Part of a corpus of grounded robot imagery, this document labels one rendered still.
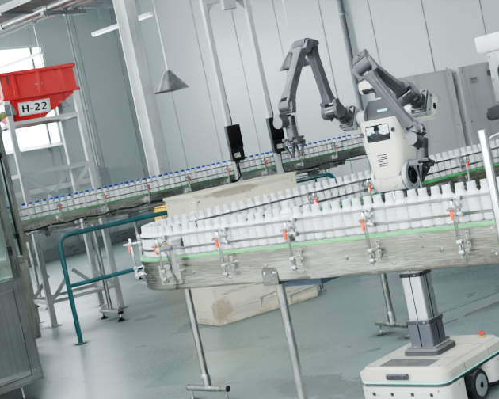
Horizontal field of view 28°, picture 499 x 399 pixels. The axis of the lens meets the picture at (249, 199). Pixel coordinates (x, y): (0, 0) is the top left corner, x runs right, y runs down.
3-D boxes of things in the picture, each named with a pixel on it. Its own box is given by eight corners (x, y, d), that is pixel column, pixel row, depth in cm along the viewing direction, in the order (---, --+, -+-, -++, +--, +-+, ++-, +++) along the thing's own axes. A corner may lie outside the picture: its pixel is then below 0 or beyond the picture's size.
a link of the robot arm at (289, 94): (314, 42, 504) (297, 47, 512) (307, 36, 501) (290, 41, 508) (297, 112, 485) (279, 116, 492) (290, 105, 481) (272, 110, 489)
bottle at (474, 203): (473, 220, 417) (465, 181, 416) (486, 218, 414) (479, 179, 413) (469, 222, 411) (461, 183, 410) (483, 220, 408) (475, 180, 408)
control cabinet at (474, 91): (510, 221, 1180) (480, 62, 1170) (542, 219, 1137) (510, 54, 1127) (459, 236, 1139) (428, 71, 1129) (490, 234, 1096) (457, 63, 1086)
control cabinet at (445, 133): (454, 237, 1135) (421, 72, 1125) (485, 236, 1092) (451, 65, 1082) (399, 253, 1094) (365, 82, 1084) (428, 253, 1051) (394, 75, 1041)
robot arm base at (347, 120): (353, 126, 521) (356, 105, 525) (344, 120, 516) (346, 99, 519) (340, 129, 527) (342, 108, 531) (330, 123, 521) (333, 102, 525)
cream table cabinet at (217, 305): (285, 294, 978) (261, 176, 972) (321, 295, 924) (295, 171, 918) (188, 323, 923) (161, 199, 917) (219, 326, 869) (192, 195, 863)
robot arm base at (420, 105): (413, 93, 501) (411, 114, 497) (405, 86, 495) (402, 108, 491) (428, 89, 495) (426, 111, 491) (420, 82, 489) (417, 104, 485)
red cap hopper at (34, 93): (51, 328, 1076) (-4, 73, 1061) (31, 324, 1138) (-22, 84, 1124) (128, 305, 1122) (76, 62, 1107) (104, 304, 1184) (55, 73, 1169)
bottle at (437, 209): (432, 226, 425) (424, 188, 424) (439, 223, 429) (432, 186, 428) (444, 225, 421) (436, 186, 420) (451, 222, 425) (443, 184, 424)
